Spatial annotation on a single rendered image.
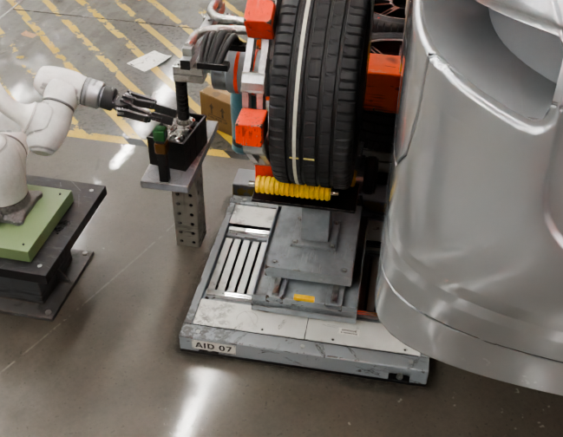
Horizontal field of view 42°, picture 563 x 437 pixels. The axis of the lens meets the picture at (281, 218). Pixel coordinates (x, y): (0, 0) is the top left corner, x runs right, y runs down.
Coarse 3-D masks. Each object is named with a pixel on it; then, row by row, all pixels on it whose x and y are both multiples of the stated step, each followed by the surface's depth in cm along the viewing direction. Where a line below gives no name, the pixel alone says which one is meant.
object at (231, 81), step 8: (232, 56) 223; (240, 56) 223; (256, 56) 222; (232, 64) 222; (240, 64) 222; (256, 64) 221; (216, 72) 224; (224, 72) 223; (232, 72) 222; (240, 72) 222; (216, 80) 225; (224, 80) 225; (232, 80) 223; (240, 80) 223; (216, 88) 229; (224, 88) 228; (232, 88) 226; (240, 88) 225
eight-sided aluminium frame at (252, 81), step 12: (276, 0) 204; (252, 48) 201; (264, 48) 201; (252, 60) 203; (264, 60) 200; (252, 72) 200; (264, 72) 200; (252, 84) 200; (264, 84) 200; (264, 96) 205; (264, 108) 206; (264, 144) 212; (252, 156) 222; (264, 156) 219
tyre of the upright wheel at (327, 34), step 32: (288, 0) 197; (320, 0) 197; (352, 0) 196; (288, 32) 194; (320, 32) 193; (352, 32) 192; (288, 64) 194; (320, 64) 193; (352, 64) 192; (288, 96) 196; (320, 96) 195; (352, 96) 193; (288, 128) 201; (320, 128) 198; (352, 128) 198; (288, 160) 210; (320, 160) 206
